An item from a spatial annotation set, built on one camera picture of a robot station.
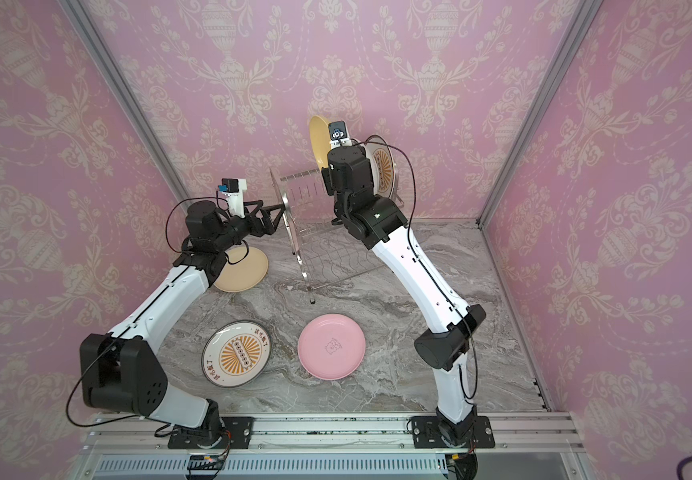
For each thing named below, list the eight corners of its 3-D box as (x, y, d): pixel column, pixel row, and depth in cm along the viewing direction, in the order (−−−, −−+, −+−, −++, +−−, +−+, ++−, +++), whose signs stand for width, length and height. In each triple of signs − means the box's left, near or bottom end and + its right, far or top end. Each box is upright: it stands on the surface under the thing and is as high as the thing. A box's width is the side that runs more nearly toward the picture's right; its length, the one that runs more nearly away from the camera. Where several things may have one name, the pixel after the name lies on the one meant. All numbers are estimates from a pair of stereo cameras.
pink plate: (295, 380, 84) (293, 377, 82) (302, 317, 97) (301, 313, 95) (366, 380, 84) (366, 377, 82) (364, 317, 97) (364, 313, 95)
